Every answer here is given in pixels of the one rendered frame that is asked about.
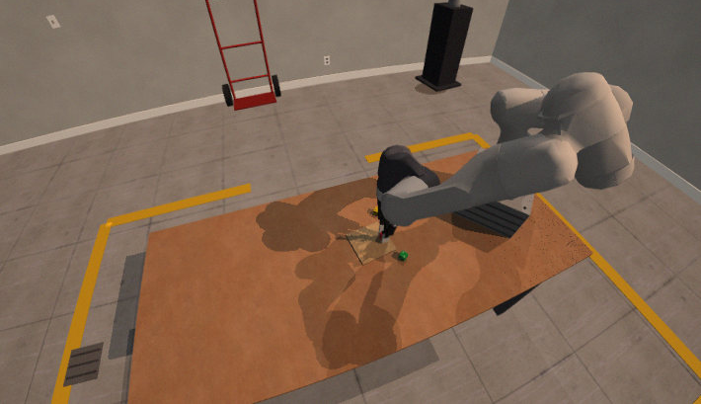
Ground tan mat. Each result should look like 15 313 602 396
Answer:
346 221 397 265

